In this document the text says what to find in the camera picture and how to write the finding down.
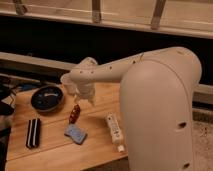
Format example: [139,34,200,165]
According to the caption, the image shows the dark blue round bowl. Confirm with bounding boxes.
[31,86,64,112]

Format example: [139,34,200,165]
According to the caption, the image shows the wooden table board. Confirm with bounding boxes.
[6,83,127,171]

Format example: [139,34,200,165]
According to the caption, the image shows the wooden railing post left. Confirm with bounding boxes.
[13,0,27,15]

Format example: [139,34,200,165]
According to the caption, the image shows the blue sponge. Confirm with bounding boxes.
[64,124,87,145]

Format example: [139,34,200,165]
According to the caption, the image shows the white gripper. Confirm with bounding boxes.
[74,83,95,106]

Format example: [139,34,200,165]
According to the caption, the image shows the wooden railing post middle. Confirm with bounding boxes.
[92,0,101,23]

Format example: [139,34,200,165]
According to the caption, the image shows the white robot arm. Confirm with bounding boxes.
[70,47,202,171]

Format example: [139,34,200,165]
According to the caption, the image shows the black object at left edge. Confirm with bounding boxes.
[0,76,15,138]

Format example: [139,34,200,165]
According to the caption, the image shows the wooden railing post right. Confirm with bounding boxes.
[151,0,166,30]

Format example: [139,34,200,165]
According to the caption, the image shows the wooden railing post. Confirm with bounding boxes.
[13,0,27,15]
[151,0,166,30]
[92,0,101,23]

